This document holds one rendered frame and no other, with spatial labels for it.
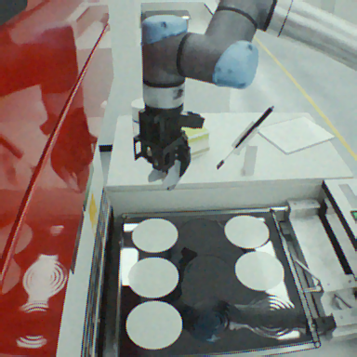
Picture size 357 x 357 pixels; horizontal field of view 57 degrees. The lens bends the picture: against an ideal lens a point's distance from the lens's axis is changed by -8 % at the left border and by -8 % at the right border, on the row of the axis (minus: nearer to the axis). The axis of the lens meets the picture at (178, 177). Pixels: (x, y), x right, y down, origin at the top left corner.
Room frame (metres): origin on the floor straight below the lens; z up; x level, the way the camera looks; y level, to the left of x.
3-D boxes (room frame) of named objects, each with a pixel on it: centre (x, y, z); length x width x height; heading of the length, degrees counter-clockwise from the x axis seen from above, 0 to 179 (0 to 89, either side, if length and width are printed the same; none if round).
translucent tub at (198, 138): (0.77, -0.03, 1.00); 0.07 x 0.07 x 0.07; 30
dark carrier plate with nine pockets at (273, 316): (0.43, -0.06, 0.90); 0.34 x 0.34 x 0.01; 3
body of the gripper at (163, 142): (0.57, 0.03, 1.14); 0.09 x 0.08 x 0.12; 145
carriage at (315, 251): (0.46, -0.32, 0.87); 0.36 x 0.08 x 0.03; 3
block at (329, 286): (0.38, -0.33, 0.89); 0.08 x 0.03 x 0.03; 93
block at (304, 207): (0.63, -0.31, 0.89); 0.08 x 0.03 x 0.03; 93
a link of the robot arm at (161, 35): (0.58, 0.02, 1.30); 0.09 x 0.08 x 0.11; 60
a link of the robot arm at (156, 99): (0.58, 0.02, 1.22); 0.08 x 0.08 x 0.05
